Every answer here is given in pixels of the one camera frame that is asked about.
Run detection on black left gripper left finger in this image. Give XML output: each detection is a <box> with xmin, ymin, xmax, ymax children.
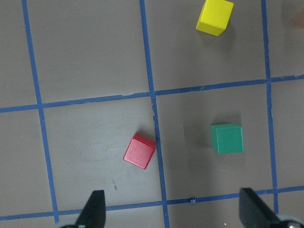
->
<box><xmin>75</xmin><ymin>190</ymin><xmax>105</xmax><ymax>228</ymax></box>

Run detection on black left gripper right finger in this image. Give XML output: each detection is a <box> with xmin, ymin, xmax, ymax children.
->
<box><xmin>238</xmin><ymin>188</ymin><xmax>281</xmax><ymax>228</ymax></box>

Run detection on red wooden block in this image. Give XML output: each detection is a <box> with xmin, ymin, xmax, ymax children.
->
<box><xmin>123</xmin><ymin>133</ymin><xmax>156</xmax><ymax>170</ymax></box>

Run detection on green wooden block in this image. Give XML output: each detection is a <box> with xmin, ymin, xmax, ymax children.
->
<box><xmin>210</xmin><ymin>123</ymin><xmax>244</xmax><ymax>154</ymax></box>

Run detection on yellow wooden block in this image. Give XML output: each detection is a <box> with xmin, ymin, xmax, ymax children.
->
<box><xmin>196</xmin><ymin>0</ymin><xmax>234</xmax><ymax>37</ymax></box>

